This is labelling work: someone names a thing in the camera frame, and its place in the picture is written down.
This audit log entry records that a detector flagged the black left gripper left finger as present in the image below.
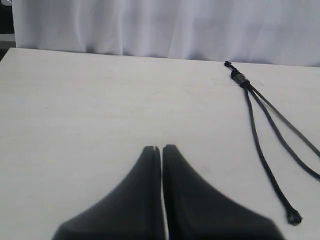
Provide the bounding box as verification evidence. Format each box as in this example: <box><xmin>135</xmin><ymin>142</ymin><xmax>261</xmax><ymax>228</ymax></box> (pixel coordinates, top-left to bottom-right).
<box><xmin>53</xmin><ymin>146</ymin><xmax>165</xmax><ymax>240</ymax></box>

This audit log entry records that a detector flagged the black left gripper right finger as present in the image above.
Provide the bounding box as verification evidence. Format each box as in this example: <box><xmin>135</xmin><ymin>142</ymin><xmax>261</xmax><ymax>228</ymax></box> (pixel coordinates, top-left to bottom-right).
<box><xmin>162</xmin><ymin>145</ymin><xmax>284</xmax><ymax>240</ymax></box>

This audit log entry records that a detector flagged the white curtain backdrop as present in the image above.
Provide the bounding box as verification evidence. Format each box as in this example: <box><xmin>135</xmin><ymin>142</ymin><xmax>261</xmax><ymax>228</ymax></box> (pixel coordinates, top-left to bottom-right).
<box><xmin>12</xmin><ymin>0</ymin><xmax>320</xmax><ymax>67</ymax></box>

